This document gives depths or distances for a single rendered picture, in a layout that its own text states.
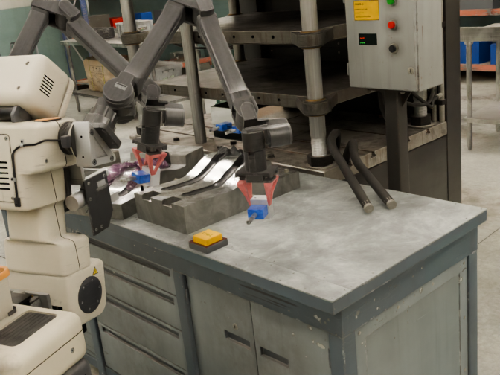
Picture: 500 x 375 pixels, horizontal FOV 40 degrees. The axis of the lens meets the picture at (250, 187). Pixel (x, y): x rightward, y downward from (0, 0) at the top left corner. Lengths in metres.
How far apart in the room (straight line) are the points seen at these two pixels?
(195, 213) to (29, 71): 0.64
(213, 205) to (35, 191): 0.57
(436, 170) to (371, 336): 1.51
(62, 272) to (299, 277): 0.63
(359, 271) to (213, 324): 0.57
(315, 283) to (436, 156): 1.61
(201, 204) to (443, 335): 0.81
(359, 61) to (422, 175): 0.75
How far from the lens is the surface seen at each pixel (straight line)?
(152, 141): 2.13
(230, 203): 2.17
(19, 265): 2.01
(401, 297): 1.88
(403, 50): 2.46
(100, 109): 1.80
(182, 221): 2.08
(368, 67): 2.56
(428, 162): 3.15
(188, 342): 2.27
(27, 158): 1.78
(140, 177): 2.15
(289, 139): 1.77
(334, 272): 1.75
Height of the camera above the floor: 1.55
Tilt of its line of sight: 18 degrees down
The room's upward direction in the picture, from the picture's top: 6 degrees counter-clockwise
